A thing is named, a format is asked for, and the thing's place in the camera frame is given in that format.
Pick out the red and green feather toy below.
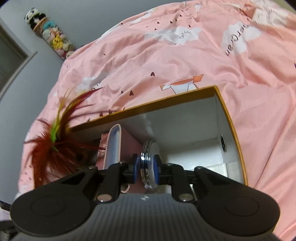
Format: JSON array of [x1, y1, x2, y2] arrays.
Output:
[[23, 87, 108, 187]]

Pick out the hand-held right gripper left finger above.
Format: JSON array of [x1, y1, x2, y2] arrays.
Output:
[[46, 154, 141, 204]]

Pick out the clear tube of plush toys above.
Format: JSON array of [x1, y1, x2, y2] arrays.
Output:
[[33, 17, 78, 61]]

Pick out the pink printed duvet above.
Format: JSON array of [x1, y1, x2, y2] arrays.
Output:
[[17, 0, 296, 240]]

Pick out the panda plush toy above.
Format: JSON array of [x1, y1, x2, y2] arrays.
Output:
[[24, 8, 47, 26]]

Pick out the window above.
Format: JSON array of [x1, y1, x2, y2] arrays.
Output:
[[0, 20, 37, 100]]

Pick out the pink case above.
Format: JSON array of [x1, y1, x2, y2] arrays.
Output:
[[95, 124, 145, 194]]

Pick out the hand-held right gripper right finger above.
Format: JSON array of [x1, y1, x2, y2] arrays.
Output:
[[151, 155, 247, 204]]

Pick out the orange cardboard box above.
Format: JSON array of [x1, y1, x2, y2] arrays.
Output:
[[69, 85, 249, 201]]

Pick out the round compact mirror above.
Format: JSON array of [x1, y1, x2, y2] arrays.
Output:
[[139, 140, 160, 190]]

